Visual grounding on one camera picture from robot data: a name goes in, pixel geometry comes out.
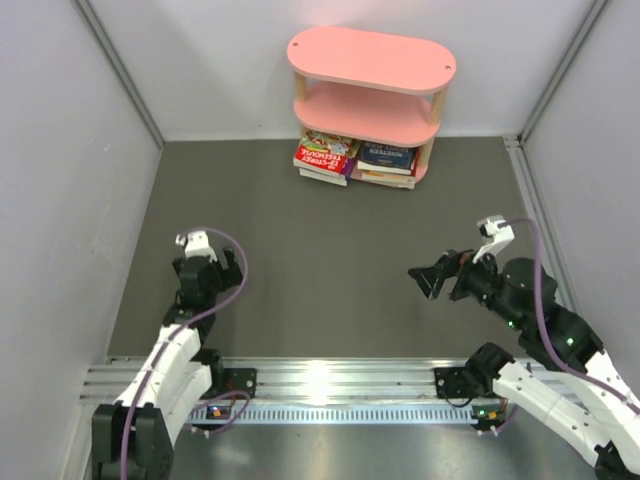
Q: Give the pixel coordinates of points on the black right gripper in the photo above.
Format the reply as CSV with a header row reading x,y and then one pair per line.
x,y
458,275

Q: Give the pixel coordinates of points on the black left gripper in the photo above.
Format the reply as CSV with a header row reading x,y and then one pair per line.
x,y
232,272

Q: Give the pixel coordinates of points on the dark red cream book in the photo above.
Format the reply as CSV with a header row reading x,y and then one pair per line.
x,y
399,185

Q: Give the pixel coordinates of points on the dark blue Nineteen Eighty-Four book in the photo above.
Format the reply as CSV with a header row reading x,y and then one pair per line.
x,y
386,158

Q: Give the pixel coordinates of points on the purple cartoon paperback book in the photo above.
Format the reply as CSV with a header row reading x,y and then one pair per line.
x,y
341,179

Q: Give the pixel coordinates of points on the red cartoon paperback book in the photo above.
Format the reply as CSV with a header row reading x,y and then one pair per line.
x,y
325,153

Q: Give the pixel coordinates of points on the black Treehouse paperback book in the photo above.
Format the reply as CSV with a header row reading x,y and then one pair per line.
x,y
386,177

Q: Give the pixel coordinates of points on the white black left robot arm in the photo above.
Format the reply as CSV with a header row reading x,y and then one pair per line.
x,y
134,436

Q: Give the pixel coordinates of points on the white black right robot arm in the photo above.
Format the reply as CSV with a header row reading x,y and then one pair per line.
x,y
572,387

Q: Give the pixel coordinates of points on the pink three-tier shelf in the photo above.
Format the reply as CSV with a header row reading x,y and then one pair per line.
x,y
371,86

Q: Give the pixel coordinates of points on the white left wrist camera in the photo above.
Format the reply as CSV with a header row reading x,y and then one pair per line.
x,y
196,244

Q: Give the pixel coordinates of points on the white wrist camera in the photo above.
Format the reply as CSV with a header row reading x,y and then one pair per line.
x,y
496,234
196,244

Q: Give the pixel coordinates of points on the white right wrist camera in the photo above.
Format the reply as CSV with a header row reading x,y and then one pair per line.
x,y
496,234

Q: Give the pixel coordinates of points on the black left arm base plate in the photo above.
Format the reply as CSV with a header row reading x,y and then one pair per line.
x,y
241,379

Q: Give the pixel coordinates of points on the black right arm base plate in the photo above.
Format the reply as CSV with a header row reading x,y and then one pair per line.
x,y
456,388

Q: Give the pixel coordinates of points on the aluminium mounting rail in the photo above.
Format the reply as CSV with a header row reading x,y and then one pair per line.
x,y
316,382

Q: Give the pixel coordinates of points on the perforated metal cable tray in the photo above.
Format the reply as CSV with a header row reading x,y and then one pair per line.
x,y
399,414

